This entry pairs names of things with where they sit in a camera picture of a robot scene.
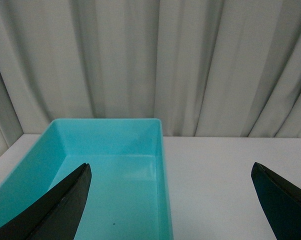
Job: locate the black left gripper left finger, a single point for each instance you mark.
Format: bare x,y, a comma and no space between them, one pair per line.
57,214

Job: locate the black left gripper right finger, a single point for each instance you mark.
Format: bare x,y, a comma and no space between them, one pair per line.
280,201

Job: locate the grey pleated curtain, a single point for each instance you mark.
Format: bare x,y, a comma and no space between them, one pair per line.
205,68

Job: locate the turquoise plastic bin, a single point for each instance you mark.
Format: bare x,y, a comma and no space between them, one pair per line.
128,197

